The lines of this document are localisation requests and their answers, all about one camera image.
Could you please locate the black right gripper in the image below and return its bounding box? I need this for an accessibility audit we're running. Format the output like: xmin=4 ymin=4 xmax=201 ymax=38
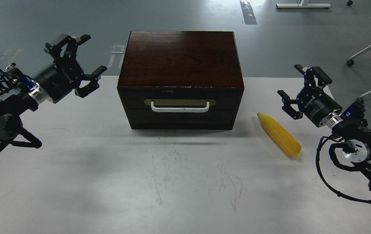
xmin=277 ymin=65 xmax=342 ymax=127

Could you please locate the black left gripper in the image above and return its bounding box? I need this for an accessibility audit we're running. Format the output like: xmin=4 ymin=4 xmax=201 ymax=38
xmin=32 ymin=34 xmax=107 ymax=104

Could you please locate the yellow corn cob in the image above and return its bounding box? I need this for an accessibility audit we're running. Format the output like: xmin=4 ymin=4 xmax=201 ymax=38
xmin=257 ymin=112 xmax=302 ymax=158

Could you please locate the wooden drawer with white handle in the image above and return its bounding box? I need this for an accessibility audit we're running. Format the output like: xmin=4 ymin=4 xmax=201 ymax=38
xmin=120 ymin=92 xmax=241 ymax=111

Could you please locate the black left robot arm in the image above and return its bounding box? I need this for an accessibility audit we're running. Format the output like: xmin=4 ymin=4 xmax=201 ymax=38
xmin=0 ymin=34 xmax=107 ymax=152

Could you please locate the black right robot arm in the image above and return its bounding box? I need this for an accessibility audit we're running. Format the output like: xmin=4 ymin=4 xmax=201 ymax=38
xmin=278 ymin=65 xmax=371 ymax=204

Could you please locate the dark wooden drawer box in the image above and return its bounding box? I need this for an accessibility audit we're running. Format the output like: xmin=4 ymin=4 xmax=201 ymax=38
xmin=117 ymin=31 xmax=244 ymax=130

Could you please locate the white desk leg base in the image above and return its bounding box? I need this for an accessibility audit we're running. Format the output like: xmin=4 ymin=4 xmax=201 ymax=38
xmin=276 ymin=0 xmax=331 ymax=9

